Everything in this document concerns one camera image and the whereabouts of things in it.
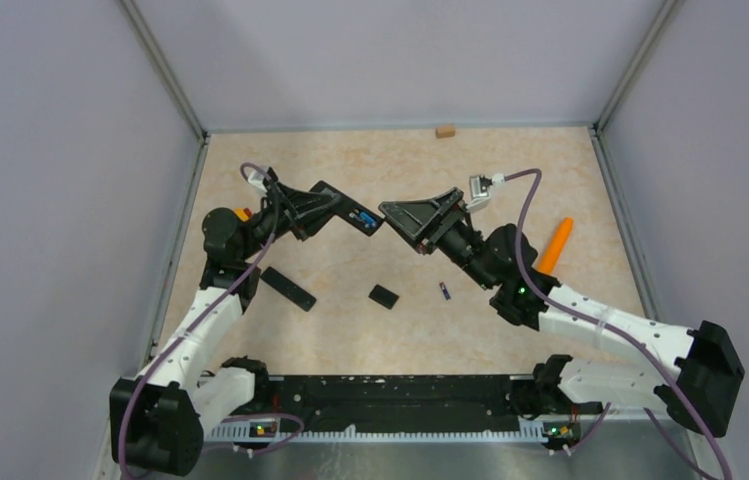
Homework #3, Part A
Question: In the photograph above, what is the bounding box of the orange red small block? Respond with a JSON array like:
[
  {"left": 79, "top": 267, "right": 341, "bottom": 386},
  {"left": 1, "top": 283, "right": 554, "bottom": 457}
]
[{"left": 234, "top": 208, "right": 252, "bottom": 222}]

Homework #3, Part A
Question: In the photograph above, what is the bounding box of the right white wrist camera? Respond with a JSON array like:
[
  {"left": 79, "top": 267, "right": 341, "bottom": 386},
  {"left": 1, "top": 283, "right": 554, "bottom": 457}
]
[{"left": 466, "top": 173, "right": 506, "bottom": 214}]

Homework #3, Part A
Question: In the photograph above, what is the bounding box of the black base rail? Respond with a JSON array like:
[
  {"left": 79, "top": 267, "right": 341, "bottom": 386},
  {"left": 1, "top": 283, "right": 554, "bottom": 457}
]
[{"left": 238, "top": 374, "right": 553, "bottom": 434}]

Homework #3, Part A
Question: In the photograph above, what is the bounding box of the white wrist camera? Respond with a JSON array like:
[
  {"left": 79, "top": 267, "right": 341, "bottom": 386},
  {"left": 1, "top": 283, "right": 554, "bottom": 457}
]
[
  {"left": 466, "top": 173, "right": 506, "bottom": 214},
  {"left": 240, "top": 164, "right": 278, "bottom": 196}
]

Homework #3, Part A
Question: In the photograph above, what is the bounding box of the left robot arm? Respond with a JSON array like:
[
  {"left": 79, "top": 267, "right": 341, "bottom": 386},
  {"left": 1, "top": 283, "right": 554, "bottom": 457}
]
[{"left": 109, "top": 180, "right": 341, "bottom": 479}]

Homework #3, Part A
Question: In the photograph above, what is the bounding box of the brown wooden block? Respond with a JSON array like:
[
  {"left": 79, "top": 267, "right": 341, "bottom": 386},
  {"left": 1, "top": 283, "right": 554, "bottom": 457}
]
[{"left": 434, "top": 125, "right": 456, "bottom": 139}]

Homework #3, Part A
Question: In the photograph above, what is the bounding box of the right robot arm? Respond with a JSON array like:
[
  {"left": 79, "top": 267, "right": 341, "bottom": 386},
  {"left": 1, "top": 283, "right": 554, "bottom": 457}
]
[{"left": 378, "top": 188, "right": 745, "bottom": 438}]

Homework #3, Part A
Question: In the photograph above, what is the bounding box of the black battery cover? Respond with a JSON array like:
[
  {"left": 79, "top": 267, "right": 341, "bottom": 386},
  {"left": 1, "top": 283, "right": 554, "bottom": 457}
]
[{"left": 368, "top": 284, "right": 399, "bottom": 310}]

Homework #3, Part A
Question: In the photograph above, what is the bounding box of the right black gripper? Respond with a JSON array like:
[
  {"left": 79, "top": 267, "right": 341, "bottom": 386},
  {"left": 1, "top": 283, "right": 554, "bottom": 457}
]
[{"left": 380, "top": 187, "right": 498, "bottom": 290}]

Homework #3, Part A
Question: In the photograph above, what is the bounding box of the orange toy microphone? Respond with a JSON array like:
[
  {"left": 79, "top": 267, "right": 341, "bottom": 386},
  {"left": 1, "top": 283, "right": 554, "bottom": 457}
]
[{"left": 536, "top": 217, "right": 574, "bottom": 275}]

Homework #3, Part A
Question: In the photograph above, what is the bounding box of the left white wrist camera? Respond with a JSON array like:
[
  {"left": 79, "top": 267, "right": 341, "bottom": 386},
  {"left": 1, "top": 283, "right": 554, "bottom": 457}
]
[{"left": 240, "top": 164, "right": 278, "bottom": 196}]

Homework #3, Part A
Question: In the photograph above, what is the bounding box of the black remote control with buttons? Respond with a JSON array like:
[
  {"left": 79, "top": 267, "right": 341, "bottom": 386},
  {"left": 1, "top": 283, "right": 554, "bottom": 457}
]
[{"left": 309, "top": 181, "right": 383, "bottom": 237}]

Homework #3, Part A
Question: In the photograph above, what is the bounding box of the purple blue battery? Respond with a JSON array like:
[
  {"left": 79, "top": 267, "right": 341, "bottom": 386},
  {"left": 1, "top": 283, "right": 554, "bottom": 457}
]
[{"left": 439, "top": 282, "right": 451, "bottom": 300}]

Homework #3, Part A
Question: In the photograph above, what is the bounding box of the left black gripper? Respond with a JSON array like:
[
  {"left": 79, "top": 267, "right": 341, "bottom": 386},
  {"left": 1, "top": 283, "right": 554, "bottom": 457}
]
[{"left": 238, "top": 180, "right": 344, "bottom": 260}]

